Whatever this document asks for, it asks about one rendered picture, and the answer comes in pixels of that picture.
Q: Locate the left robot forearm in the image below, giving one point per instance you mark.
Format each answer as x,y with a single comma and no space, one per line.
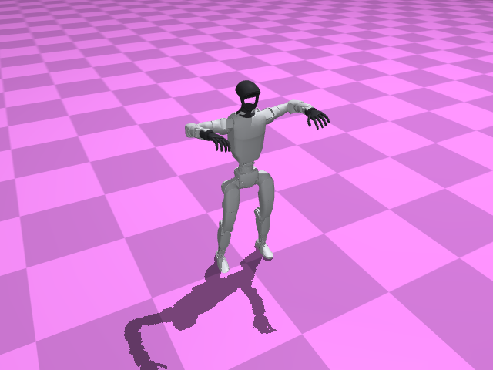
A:
300,106

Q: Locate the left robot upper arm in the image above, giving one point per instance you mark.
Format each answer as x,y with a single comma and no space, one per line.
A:
271,113

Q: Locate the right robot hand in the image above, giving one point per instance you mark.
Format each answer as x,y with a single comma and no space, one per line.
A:
209,135

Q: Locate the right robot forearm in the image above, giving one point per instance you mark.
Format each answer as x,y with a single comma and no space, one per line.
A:
194,130

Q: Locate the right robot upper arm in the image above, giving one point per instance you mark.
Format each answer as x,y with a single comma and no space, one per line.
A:
221,126

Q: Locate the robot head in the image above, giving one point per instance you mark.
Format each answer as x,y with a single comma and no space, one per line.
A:
247,89

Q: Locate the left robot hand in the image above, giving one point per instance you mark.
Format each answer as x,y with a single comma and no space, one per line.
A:
314,114

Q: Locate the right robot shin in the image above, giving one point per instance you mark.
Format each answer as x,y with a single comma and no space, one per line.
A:
223,240

